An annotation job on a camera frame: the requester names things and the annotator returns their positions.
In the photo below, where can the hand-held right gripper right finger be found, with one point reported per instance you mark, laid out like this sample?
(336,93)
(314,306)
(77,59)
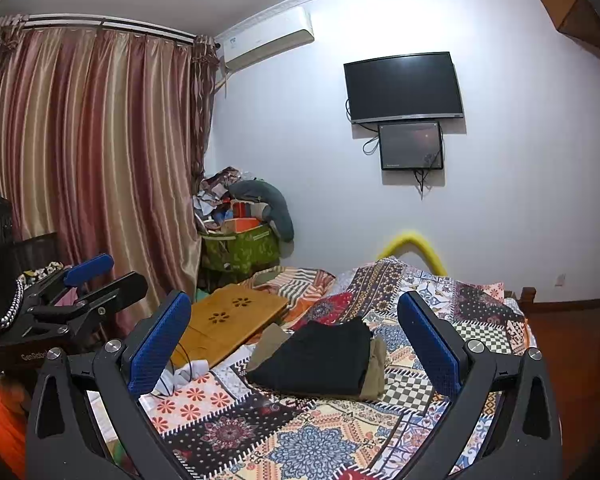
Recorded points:
(430,342)

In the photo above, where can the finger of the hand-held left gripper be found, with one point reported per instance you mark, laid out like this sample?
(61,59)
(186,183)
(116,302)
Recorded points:
(87,269)
(115,287)

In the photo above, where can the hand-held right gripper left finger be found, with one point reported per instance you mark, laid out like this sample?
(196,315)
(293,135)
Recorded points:
(157,342)

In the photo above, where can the black pants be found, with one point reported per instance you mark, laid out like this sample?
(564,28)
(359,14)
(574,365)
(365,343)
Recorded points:
(320,360)

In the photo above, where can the khaki pants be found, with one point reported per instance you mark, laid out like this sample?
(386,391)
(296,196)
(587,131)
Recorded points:
(378,370)

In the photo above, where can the dark wooden furniture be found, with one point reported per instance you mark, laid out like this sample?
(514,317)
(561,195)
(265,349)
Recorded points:
(37,250)

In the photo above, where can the orange cloth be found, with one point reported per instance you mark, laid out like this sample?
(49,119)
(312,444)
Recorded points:
(12,420)

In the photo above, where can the wooden lap desk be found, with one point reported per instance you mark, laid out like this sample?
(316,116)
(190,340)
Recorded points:
(230,320)

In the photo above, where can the yellow foam hoop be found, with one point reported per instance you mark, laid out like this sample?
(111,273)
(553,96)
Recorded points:
(410,237)

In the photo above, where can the dark wooden bedpost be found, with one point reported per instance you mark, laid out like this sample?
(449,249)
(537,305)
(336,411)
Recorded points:
(527,297)

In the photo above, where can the striped brown curtain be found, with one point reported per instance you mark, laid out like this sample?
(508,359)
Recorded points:
(105,160)

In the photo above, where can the pile of clutter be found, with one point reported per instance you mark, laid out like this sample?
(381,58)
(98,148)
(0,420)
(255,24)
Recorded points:
(215,190)

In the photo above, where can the orange box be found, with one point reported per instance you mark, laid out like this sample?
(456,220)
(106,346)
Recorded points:
(242,225)

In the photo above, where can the patchwork printed blanket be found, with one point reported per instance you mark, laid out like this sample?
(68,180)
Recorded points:
(305,435)

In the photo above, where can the grey pillow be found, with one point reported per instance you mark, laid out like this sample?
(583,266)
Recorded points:
(275,205)

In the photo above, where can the small black monitor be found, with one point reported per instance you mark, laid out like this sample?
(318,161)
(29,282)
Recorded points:
(410,145)

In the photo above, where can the white air conditioner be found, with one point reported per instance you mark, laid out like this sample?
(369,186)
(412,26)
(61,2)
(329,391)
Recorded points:
(265,40)

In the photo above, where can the white curtain rail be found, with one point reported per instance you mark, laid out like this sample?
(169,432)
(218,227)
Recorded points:
(120,26)

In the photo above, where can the black wall television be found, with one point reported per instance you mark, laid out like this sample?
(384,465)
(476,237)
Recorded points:
(402,87)

